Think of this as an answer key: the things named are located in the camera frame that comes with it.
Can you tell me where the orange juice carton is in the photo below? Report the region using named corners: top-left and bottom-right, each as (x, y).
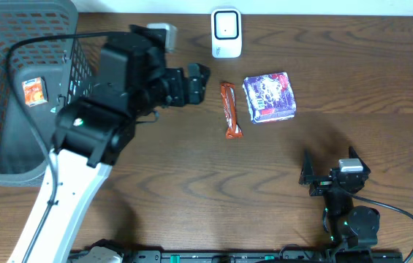
top-left (22, 77), bottom-right (48, 107)

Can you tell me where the orange snack bar wrapper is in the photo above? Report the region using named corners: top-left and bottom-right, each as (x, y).
top-left (220, 82), bottom-right (243, 139)

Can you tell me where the grey plastic mesh basket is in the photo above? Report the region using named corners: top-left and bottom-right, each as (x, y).
top-left (0, 0), bottom-right (92, 186)

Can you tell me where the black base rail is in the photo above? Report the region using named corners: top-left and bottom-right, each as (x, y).
top-left (69, 249), bottom-right (404, 263)

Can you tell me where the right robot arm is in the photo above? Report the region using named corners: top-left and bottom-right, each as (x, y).
top-left (299, 147), bottom-right (380, 262)

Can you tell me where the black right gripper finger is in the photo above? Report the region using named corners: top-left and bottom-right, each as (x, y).
top-left (348, 146), bottom-right (371, 174)
top-left (299, 150), bottom-right (314, 185)

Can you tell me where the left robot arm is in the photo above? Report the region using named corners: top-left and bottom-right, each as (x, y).
top-left (10, 26), bottom-right (211, 262)

